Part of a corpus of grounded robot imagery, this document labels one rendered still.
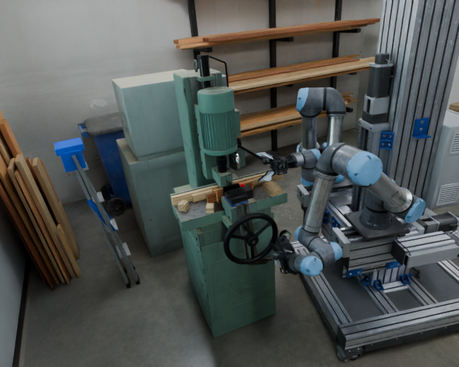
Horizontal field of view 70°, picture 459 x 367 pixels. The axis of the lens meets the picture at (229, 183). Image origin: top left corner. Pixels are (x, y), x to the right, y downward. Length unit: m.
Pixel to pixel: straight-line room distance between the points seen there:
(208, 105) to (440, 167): 1.21
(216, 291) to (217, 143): 0.87
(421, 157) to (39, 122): 3.36
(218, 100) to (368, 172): 0.73
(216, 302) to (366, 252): 0.89
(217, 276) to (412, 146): 1.22
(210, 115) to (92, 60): 2.35
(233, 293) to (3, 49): 2.96
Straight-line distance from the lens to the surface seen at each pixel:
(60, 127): 3.88
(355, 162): 1.23
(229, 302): 2.10
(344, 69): 4.47
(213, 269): 1.88
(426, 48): 1.76
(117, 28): 3.80
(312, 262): 1.34
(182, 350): 2.26
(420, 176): 1.99
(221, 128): 1.60
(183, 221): 1.65
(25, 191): 2.57
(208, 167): 1.84
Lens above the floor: 1.80
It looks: 27 degrees down
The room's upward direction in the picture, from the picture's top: 5 degrees counter-clockwise
